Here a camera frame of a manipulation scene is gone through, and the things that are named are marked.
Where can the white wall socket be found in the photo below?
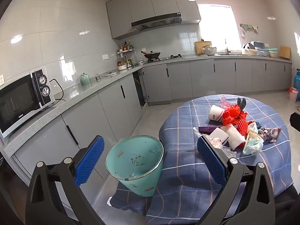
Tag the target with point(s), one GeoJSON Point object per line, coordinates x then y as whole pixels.
{"type": "Point", "coordinates": [1, 80]}
{"type": "Point", "coordinates": [105, 56]}

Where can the white foam fruit net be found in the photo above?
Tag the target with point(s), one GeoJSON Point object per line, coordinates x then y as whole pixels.
{"type": "Point", "coordinates": [234, 136]}

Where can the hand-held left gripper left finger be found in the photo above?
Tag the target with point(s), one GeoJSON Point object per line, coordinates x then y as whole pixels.
{"type": "Point", "coordinates": [90, 159]}

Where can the light wooden board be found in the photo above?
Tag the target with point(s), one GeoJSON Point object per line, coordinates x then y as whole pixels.
{"type": "Point", "coordinates": [284, 52]}

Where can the dark grey mesh scrubber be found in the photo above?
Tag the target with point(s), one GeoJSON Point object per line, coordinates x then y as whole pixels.
{"type": "Point", "coordinates": [241, 103]}

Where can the clear plastic wrapper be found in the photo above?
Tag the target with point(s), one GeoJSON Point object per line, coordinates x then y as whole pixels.
{"type": "Point", "coordinates": [223, 148]}

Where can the kitchen faucet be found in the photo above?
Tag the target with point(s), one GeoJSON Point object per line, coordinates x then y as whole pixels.
{"type": "Point", "coordinates": [227, 49]}

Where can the wall hooks with cloths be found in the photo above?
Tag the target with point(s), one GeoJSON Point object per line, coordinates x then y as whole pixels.
{"type": "Point", "coordinates": [248, 28]}

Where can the grey kitchen cabinets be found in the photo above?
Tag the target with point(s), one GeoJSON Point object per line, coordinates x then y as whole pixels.
{"type": "Point", "coordinates": [152, 2]}
{"type": "Point", "coordinates": [201, 77]}

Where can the black wok with lid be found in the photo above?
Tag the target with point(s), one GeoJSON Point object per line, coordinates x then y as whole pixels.
{"type": "Point", "coordinates": [151, 55]}

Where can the blue white countertop appliance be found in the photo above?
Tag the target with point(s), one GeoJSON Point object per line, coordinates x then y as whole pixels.
{"type": "Point", "coordinates": [261, 49]}

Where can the white small box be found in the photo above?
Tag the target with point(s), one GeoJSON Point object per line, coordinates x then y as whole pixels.
{"type": "Point", "coordinates": [219, 133]}

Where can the red foam fruit net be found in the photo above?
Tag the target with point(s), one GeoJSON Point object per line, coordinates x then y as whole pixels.
{"type": "Point", "coordinates": [241, 124]}

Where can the teal trash bin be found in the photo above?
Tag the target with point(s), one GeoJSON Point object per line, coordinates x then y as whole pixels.
{"type": "Point", "coordinates": [133, 154]}

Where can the plaid fabric scrap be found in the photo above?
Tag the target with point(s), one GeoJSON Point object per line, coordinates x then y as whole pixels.
{"type": "Point", "coordinates": [271, 133]}

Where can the white paper cup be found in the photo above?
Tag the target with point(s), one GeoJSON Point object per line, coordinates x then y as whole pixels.
{"type": "Point", "coordinates": [215, 113]}

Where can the grey upper kitchen cabinets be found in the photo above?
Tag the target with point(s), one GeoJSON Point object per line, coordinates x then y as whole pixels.
{"type": "Point", "coordinates": [152, 2]}

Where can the purple snack packet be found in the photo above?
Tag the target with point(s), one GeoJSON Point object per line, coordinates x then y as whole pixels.
{"type": "Point", "coordinates": [207, 129]}

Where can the pink plastic bucket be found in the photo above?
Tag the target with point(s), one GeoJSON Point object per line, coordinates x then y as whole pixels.
{"type": "Point", "coordinates": [293, 96]}

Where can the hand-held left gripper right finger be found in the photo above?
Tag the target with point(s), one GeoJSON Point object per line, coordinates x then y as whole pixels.
{"type": "Point", "coordinates": [211, 161]}

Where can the gas stove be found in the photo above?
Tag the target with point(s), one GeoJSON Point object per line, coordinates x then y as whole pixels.
{"type": "Point", "coordinates": [173, 57]}

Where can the stacked metal bowls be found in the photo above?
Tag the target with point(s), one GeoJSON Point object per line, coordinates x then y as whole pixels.
{"type": "Point", "coordinates": [209, 51]}

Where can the black range hood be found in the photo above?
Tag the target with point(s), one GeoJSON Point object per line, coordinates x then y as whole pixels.
{"type": "Point", "coordinates": [155, 21]}

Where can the flat white tray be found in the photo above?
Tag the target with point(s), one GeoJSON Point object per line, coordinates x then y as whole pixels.
{"type": "Point", "coordinates": [110, 74]}

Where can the blue orange snack wrapper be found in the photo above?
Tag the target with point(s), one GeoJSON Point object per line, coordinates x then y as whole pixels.
{"type": "Point", "coordinates": [257, 124]}

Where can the teal plastic basin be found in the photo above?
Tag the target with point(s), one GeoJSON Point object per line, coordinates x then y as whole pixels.
{"type": "Point", "coordinates": [273, 53]}

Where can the black silver microwave oven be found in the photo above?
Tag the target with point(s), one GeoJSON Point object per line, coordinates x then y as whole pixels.
{"type": "Point", "coordinates": [18, 103]}

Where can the row of condiment bottles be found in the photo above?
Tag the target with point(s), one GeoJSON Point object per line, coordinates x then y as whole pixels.
{"type": "Point", "coordinates": [125, 45]}

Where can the grey lower kitchen cabinets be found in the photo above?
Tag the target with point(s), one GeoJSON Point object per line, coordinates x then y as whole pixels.
{"type": "Point", "coordinates": [201, 77]}

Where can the green-white wrapper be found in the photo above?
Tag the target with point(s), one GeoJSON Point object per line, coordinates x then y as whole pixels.
{"type": "Point", "coordinates": [252, 145]}

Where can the red plastic bag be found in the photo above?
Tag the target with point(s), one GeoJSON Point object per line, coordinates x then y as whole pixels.
{"type": "Point", "coordinates": [230, 113]}

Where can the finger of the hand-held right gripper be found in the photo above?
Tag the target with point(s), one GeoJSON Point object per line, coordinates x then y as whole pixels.
{"type": "Point", "coordinates": [295, 121]}

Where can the blue gas cylinder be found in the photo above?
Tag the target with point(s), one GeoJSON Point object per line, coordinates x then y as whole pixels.
{"type": "Point", "coordinates": [297, 82]}

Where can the white dish container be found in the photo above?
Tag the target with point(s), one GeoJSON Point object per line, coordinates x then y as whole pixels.
{"type": "Point", "coordinates": [248, 51]}

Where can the white bowl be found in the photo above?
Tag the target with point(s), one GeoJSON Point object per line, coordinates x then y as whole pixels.
{"type": "Point", "coordinates": [122, 67]}

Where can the bright window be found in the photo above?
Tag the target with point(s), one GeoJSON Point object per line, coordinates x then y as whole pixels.
{"type": "Point", "coordinates": [218, 25]}

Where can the metal spice rack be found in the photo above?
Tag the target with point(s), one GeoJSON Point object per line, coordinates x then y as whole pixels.
{"type": "Point", "coordinates": [131, 50]}

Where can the small metal pot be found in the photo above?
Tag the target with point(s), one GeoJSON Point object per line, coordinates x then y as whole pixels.
{"type": "Point", "coordinates": [98, 77]}

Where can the teal ceramic kettle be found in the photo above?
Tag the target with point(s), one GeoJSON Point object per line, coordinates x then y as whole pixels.
{"type": "Point", "coordinates": [84, 79]}

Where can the wooden cutting board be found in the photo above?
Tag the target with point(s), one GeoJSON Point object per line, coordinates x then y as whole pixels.
{"type": "Point", "coordinates": [199, 48]}

